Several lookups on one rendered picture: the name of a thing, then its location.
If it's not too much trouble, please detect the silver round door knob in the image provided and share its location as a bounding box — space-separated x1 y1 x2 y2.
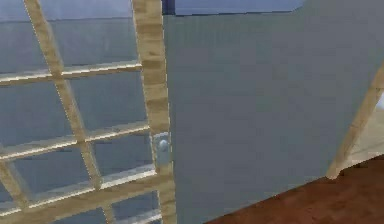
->
152 132 173 167

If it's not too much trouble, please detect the light wooden door frame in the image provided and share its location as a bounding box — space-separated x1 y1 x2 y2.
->
325 63 384 181

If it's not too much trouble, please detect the wooden glass-paned room door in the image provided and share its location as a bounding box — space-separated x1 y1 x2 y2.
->
0 0 178 224

